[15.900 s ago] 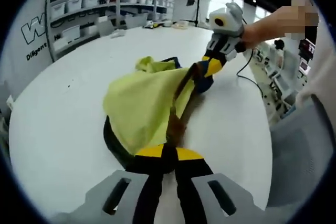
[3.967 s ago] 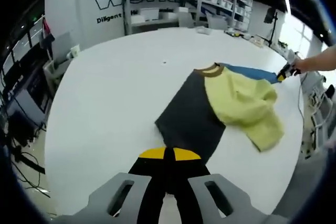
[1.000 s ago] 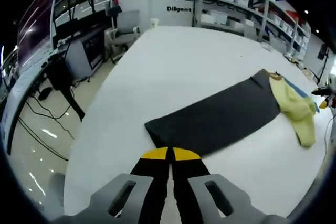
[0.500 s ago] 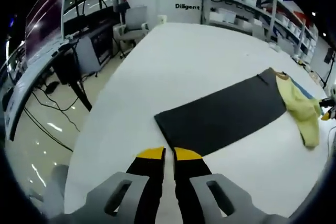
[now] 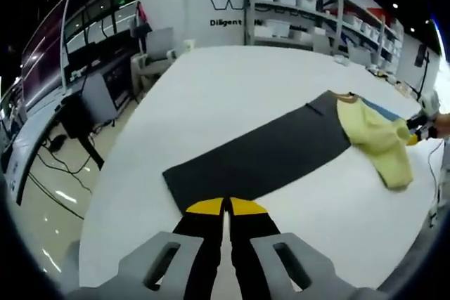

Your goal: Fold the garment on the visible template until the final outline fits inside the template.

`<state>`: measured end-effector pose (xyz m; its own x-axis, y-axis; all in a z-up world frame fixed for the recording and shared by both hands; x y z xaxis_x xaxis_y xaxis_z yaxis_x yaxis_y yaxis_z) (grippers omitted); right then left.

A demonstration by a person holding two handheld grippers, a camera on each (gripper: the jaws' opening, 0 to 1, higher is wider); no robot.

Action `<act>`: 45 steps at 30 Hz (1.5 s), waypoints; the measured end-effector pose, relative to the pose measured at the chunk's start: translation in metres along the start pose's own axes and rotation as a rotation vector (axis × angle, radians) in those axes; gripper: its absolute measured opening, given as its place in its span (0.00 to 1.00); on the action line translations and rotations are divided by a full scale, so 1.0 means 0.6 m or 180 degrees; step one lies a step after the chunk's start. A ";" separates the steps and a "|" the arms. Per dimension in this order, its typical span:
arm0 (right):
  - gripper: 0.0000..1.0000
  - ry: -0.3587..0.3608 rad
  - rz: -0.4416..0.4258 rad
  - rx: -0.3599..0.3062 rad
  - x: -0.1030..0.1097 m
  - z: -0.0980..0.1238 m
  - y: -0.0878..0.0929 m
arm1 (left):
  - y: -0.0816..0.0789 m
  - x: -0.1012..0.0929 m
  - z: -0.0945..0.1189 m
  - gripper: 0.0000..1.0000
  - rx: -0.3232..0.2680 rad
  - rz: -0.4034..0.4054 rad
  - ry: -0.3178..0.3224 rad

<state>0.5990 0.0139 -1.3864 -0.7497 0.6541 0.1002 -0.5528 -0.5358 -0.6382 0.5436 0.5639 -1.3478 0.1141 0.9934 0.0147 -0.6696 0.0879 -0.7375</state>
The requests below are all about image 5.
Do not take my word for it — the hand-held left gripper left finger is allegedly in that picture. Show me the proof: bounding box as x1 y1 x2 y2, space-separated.
117 197 226 300

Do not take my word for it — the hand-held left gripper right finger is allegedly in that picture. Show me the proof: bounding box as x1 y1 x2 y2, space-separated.
227 197 337 300

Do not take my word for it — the yellow blue grey garment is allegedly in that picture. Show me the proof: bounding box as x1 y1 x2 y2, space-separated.
161 90 415 192

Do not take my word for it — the person's right hand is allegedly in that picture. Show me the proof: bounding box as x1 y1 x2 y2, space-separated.
429 112 450 139

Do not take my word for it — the black stand-mounted screen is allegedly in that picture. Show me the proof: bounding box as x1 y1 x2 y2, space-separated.
413 42 432 99

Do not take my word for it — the spare white yellow gripper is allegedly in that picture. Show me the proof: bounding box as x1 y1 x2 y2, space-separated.
372 66 395 81

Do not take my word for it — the white ceiling strip light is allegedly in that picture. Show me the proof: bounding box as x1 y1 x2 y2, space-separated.
430 18 444 64

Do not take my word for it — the grey metal shelving rack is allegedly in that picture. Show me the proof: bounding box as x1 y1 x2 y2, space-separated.
242 0 404 69

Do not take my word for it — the grey office chair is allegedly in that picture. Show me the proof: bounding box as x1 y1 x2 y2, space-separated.
130 27 177 85

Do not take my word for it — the grey office desk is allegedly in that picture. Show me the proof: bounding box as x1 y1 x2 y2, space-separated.
0 78 106 206

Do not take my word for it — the pink hanging cloth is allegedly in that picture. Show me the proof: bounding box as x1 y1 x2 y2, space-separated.
136 1 152 32

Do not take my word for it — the large display screen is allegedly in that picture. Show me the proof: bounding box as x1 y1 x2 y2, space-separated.
20 0 71 111

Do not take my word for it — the thin grey gripper cable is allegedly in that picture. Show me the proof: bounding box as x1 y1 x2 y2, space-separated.
426 138 446 223

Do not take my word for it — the red white blue wall banner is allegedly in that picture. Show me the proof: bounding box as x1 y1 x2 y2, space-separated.
351 0 390 25

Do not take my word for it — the black floor cable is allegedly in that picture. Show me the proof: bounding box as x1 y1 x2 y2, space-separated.
30 152 94 220

